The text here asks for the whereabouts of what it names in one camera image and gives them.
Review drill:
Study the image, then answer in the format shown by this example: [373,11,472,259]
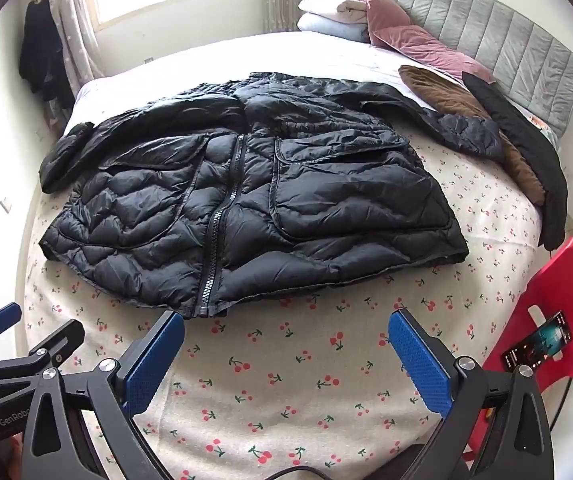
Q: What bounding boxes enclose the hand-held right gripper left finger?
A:
[21,310,186,480]

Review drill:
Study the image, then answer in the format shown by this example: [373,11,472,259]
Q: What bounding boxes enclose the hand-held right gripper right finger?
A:
[388,308,555,480]

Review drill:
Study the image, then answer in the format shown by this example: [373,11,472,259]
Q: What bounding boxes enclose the black puffer jacket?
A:
[39,71,505,319]

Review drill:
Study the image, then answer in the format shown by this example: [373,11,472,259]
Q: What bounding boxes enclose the dark hanging clothes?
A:
[19,0,75,112]

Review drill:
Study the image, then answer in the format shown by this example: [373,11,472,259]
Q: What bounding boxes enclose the black smartphone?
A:
[501,311,573,374]

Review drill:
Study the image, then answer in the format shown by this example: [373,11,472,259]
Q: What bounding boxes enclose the cherry print blanket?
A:
[19,125,545,480]

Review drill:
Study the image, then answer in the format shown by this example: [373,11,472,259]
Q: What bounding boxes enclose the red plastic chair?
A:
[466,236,573,457]

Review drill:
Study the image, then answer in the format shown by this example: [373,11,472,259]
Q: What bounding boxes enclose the black quilted garment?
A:
[463,74,569,251]

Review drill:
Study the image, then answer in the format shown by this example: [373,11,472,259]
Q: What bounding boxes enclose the brown pillow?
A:
[399,65,547,206]

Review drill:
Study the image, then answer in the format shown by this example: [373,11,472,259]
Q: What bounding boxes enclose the bed with pale sheet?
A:
[64,30,562,153]

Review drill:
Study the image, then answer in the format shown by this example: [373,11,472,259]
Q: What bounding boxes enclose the pink velvet pillow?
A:
[371,25,497,86]
[336,0,415,44]

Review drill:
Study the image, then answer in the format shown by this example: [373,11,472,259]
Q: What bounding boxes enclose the grey padded headboard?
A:
[360,0,573,142]

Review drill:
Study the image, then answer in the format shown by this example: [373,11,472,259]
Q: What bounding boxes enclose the light blue folded blanket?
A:
[296,12,372,44]

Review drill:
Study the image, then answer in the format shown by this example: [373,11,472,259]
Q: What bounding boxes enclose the white folded quilt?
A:
[299,0,372,26]

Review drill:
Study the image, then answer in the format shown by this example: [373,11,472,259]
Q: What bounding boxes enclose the black cable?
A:
[265,467,328,480]

